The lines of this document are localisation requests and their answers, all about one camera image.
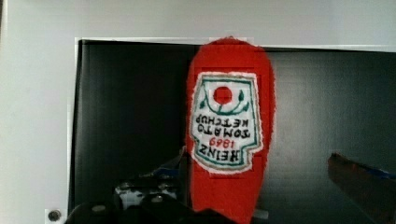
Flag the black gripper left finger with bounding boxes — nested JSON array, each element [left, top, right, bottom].
[[64, 148, 236, 224]]

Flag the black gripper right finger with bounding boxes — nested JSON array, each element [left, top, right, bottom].
[[328, 153, 396, 224]]

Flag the red plush ketchup bottle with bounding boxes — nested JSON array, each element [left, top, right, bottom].
[[185, 37, 276, 224]]

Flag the silver toaster oven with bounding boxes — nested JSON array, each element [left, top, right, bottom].
[[0, 0, 396, 224]]

